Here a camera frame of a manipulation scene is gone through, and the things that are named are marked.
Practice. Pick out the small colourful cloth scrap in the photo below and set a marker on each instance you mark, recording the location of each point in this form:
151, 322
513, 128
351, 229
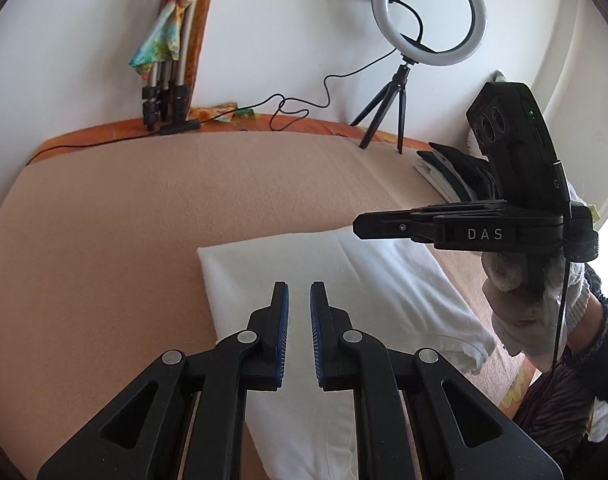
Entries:
224, 111

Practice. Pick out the folded grey metal stand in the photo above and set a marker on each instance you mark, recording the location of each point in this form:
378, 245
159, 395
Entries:
180, 60

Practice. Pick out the white t-shirt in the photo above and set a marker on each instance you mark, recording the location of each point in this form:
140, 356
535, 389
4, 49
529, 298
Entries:
383, 280

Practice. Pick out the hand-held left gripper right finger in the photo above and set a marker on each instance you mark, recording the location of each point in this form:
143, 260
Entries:
316, 330

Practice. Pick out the beige blanket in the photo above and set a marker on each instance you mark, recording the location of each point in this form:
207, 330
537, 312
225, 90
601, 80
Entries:
109, 260

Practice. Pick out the stack of folded clothes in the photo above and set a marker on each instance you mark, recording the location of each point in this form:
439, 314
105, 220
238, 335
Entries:
463, 165

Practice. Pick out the colourful tied cloth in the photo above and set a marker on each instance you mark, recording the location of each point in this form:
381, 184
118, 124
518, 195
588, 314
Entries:
156, 45

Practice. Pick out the person's right hand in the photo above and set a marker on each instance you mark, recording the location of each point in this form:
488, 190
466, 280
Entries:
523, 320

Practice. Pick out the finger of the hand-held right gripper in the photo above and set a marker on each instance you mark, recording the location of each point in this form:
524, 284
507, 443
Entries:
383, 227
463, 206

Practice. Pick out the person's right forearm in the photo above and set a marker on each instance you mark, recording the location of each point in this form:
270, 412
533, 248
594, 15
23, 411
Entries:
603, 325

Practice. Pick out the person's leg in striped pants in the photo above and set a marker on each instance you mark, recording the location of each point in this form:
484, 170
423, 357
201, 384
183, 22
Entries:
553, 410

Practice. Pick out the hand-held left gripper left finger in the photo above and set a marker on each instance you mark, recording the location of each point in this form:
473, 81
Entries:
282, 330

